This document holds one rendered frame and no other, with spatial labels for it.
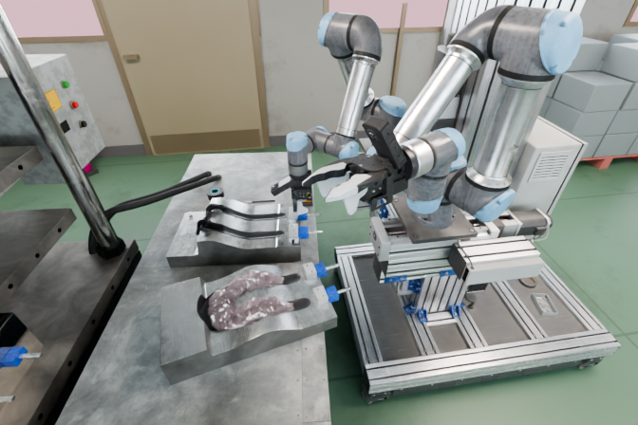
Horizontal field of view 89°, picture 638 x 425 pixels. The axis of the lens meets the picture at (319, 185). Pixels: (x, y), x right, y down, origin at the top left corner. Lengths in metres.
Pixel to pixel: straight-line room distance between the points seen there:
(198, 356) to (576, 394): 1.85
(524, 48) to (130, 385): 1.28
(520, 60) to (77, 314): 1.48
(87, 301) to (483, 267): 1.35
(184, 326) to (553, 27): 1.14
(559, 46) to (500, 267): 0.69
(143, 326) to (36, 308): 0.41
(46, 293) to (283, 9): 2.78
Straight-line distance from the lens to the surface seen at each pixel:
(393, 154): 0.59
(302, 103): 3.63
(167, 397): 1.12
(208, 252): 1.30
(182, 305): 1.12
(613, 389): 2.42
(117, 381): 1.20
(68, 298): 1.50
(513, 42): 0.86
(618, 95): 3.98
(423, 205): 0.77
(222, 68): 3.47
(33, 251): 1.33
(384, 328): 1.85
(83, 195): 1.41
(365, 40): 1.16
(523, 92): 0.88
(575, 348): 2.14
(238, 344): 1.04
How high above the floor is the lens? 1.77
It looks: 35 degrees down
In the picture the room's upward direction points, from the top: straight up
